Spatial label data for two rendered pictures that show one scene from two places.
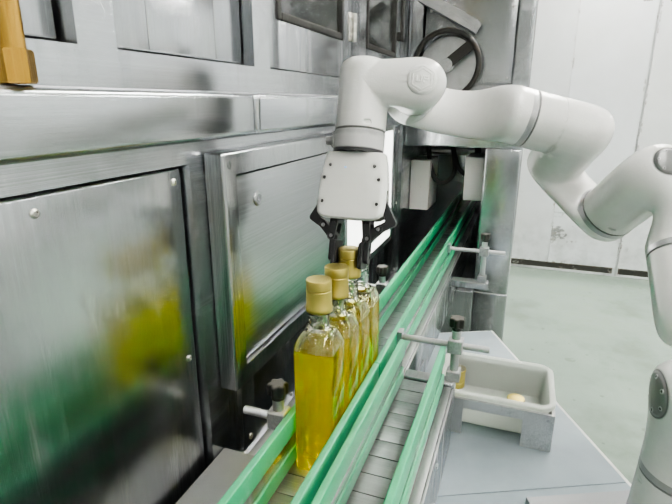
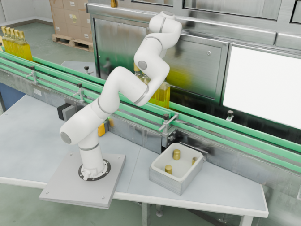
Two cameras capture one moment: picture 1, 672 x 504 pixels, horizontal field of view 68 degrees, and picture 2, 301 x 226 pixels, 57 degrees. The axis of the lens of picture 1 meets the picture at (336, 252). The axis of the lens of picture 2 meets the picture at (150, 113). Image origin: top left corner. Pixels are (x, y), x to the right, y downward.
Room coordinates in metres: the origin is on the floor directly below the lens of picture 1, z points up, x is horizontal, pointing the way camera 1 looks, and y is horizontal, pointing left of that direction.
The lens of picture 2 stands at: (1.05, -1.32, 1.71)
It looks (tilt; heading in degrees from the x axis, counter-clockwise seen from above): 32 degrees down; 105
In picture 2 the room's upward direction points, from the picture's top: straight up
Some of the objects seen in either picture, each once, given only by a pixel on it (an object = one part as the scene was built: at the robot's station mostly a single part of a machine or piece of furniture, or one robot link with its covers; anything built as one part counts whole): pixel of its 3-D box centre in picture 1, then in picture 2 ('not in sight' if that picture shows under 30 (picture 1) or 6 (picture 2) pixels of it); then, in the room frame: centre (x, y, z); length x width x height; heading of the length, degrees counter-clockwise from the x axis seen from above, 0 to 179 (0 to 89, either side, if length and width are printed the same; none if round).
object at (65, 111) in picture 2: not in sight; (66, 112); (0.15, -0.01, 0.79); 0.08 x 0.08 x 0.08; 70
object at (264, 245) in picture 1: (336, 213); (221, 74); (1.06, 0.00, 1.15); 0.90 x 0.03 x 0.34; 160
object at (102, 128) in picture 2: not in sight; (99, 127); (0.41, -0.11, 0.79); 0.07 x 0.07 x 0.07; 70
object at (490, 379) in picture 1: (494, 394); (177, 166); (0.91, -0.33, 0.80); 0.22 x 0.17 x 0.09; 70
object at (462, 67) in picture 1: (446, 65); not in sight; (1.66, -0.34, 1.49); 0.21 x 0.05 x 0.21; 70
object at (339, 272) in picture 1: (336, 280); not in sight; (0.67, 0.00, 1.14); 0.04 x 0.04 x 0.04
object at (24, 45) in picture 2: not in sight; (25, 49); (-0.39, 0.39, 1.02); 0.06 x 0.06 x 0.28; 70
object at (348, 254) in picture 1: (349, 261); not in sight; (0.72, -0.02, 1.15); 0.04 x 0.04 x 0.04
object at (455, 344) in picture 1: (442, 346); (168, 123); (0.84, -0.20, 0.95); 0.17 x 0.03 x 0.12; 70
